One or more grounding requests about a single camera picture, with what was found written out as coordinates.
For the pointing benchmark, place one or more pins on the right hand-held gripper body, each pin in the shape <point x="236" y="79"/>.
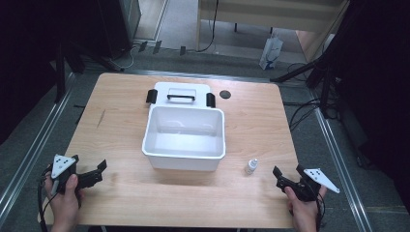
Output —
<point x="311" y="183"/>

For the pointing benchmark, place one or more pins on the black curtain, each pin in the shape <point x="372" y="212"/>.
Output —
<point x="380" y="80"/>

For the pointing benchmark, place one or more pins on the light wooden furniture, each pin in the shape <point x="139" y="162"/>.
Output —
<point x="267" y="16"/>

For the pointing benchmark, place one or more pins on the small clear bottle white cap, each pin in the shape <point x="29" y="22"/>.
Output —
<point x="251" y="167"/>

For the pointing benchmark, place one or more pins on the person's right hand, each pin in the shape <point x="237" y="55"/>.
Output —
<point x="303" y="209"/>

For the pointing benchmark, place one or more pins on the black round table grommet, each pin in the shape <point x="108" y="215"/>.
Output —
<point x="225" y="94"/>

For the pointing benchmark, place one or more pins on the person's left hand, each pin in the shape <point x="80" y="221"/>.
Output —
<point x="66" y="201"/>

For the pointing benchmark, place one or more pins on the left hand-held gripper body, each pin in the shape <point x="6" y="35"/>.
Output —
<point x="61" y="165"/>

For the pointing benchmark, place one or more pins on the metal floor rail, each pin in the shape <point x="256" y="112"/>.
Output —
<point x="338" y="161"/>
<point x="35" y="141"/>

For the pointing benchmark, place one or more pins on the dark cabinet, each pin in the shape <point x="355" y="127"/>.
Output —
<point x="117" y="22"/>

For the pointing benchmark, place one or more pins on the white plastic storage box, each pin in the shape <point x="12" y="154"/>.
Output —
<point x="183" y="138"/>

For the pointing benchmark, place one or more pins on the white paper bag blue print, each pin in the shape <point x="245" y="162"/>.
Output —
<point x="270" y="53"/>

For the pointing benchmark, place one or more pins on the black metal stand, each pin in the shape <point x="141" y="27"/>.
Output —
<point x="60" y="74"/>
<point x="324" y="69"/>

